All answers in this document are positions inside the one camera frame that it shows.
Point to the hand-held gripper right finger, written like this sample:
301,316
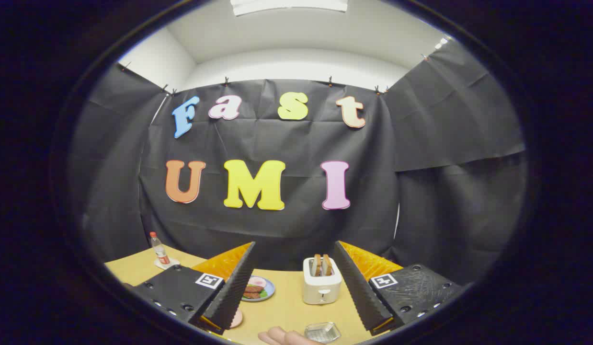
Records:
361,297

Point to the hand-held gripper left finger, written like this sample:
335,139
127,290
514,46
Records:
232,299

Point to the brown meat strip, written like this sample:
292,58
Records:
253,289
251,295

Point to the pink round plate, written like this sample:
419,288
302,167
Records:
236,318

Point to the pink ham slice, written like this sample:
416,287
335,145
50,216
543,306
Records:
258,281

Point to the blue plate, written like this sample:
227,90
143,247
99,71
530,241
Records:
268,291

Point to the white toaster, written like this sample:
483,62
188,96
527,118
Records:
320,289

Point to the toast bread slice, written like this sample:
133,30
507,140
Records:
327,264
317,265

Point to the clear metal drainer tray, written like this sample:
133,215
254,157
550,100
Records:
322,332

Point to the white square coaster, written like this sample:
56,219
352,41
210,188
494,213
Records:
172,263

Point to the clear plastic water bottle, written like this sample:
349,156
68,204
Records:
160,251

